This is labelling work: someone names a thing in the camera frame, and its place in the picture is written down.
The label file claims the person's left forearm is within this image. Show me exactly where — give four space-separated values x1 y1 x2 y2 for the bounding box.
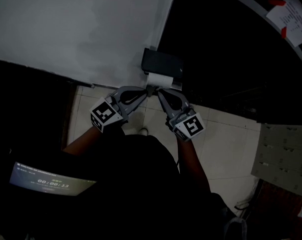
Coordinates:
62 126 104 157

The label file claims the lit screen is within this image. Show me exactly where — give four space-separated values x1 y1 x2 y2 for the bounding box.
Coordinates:
9 161 98 197

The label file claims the white note with red tape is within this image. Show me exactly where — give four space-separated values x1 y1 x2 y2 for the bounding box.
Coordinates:
265 0 302 48

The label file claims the grey bag strap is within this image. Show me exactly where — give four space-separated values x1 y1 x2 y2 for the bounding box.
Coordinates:
223 216 248 240

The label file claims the dark glass door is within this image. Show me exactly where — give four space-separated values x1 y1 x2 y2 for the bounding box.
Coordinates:
157 0 302 125

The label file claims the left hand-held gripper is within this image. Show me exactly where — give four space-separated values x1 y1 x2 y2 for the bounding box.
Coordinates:
90 85 149 134

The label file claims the person in dark clothes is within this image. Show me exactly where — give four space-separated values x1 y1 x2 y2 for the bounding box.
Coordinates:
62 127 231 240

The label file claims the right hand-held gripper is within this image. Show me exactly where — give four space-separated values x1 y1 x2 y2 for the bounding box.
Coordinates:
157 88 206 142

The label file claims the white toilet paper roll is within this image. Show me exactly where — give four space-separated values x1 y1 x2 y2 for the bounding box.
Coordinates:
147 72 174 89

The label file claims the person's right forearm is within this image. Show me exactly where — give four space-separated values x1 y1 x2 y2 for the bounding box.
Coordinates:
177 136 209 192

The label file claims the black toilet paper holder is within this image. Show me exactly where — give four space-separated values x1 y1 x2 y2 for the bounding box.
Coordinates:
141 47 184 90

